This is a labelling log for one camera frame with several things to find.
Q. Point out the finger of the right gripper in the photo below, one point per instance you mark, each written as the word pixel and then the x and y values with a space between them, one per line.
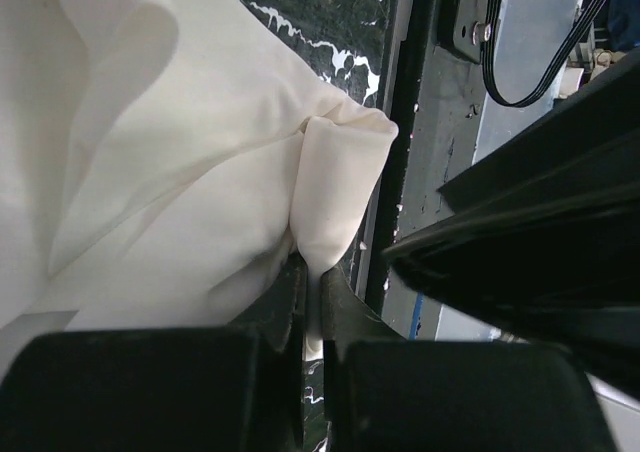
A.
pixel 543 236

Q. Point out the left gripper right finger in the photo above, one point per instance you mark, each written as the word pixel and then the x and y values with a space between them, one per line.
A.
pixel 387 393

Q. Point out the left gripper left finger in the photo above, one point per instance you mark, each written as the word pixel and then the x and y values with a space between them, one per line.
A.
pixel 231 388

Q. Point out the white underwear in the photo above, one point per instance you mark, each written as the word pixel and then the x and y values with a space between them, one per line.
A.
pixel 160 159

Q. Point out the aluminium front rail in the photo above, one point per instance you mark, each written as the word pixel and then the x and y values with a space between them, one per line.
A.
pixel 529 34

